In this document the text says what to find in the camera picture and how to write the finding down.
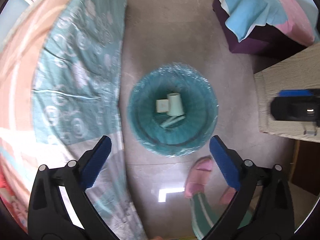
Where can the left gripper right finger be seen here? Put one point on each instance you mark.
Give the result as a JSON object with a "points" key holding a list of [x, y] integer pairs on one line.
{"points": [[273, 217]]}

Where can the pink right slipper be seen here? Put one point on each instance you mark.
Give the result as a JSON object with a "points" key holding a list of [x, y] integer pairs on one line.
{"points": [[227, 196]]}

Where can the white paper cup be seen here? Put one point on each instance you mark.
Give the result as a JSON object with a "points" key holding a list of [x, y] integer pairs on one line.
{"points": [[175, 104]]}

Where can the purple ottoman bed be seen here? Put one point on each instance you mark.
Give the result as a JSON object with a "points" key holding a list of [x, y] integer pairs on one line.
{"points": [[264, 41]]}

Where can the green trouser leg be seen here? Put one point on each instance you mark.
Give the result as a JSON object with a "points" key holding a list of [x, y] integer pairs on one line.
{"points": [[203, 217]]}

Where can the teal wrapper strip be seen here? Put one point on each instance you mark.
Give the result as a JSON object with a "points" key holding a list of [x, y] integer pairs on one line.
{"points": [[172, 120]]}

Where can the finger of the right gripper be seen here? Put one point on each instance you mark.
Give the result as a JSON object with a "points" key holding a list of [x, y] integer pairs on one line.
{"points": [[299, 92]]}

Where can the teal lined trash bin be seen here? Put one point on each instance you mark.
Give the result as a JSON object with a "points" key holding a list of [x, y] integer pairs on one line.
{"points": [[200, 107]]}

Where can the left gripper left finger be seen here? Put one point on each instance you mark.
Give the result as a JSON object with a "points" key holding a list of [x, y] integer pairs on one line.
{"points": [[59, 208]]}

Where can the bed with teal sheet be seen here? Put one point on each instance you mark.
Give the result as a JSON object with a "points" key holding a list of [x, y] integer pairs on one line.
{"points": [[60, 85]]}

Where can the blue pink blanket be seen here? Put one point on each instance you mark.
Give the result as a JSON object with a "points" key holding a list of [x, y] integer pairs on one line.
{"points": [[297, 19]]}

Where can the small white box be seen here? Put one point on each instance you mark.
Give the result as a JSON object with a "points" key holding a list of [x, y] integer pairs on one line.
{"points": [[162, 106]]}

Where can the wooden desk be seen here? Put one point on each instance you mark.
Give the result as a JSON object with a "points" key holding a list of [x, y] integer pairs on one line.
{"points": [[301, 71]]}

